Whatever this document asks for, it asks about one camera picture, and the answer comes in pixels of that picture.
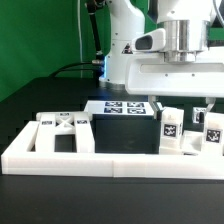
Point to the white sheet with markers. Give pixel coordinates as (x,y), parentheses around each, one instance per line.
(118,108)

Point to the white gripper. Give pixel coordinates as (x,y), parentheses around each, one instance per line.
(164,64)

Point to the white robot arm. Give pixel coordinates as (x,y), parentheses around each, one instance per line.
(183,17)

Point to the white chair back frame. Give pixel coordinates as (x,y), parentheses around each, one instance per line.
(69,124)

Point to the white U-shaped fence frame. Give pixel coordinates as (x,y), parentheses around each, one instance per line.
(20,159)

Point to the white chair seat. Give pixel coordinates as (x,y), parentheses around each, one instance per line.
(188,143)

